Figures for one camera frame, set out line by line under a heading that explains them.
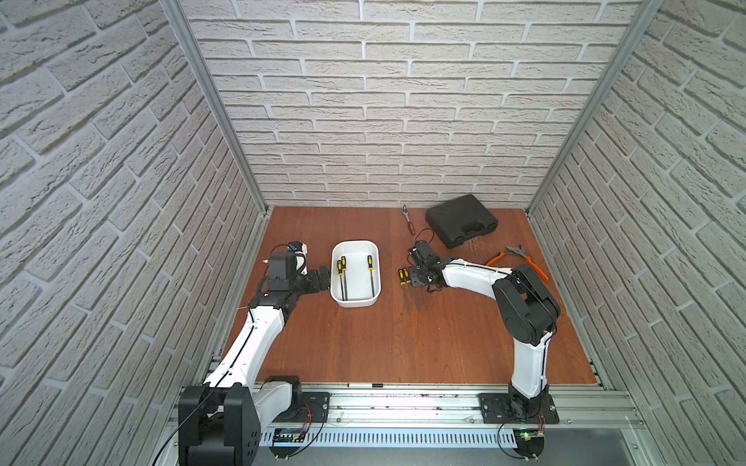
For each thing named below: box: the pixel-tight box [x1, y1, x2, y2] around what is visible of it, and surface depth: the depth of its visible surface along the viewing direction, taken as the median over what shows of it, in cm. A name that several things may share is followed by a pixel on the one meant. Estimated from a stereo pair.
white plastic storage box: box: [329, 239, 382, 309], surface depth 101 cm
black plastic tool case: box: [425, 194, 499, 249], surface depth 114 cm
